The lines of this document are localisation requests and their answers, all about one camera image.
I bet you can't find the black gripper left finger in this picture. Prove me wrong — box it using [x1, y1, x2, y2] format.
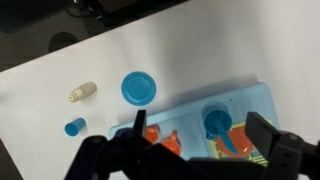
[133, 110, 146, 136]

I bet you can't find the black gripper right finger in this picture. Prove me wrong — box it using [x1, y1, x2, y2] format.
[245, 112, 281, 160]

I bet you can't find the orange toy cup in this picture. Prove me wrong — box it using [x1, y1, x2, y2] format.
[161, 130, 181, 155]
[146, 125, 160, 143]

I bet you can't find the light blue toy sink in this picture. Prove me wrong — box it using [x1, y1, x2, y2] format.
[108, 82, 281, 168]

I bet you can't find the orange toy plate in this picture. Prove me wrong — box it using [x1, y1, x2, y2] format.
[216, 126, 254, 158]

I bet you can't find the blue round plate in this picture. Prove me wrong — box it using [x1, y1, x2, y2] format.
[121, 71, 157, 106]

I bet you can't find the yellow-green dish rack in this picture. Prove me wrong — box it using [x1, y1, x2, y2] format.
[209, 121, 268, 166]

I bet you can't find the black equipment foreground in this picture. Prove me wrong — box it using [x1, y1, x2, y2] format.
[0, 0, 187, 33]

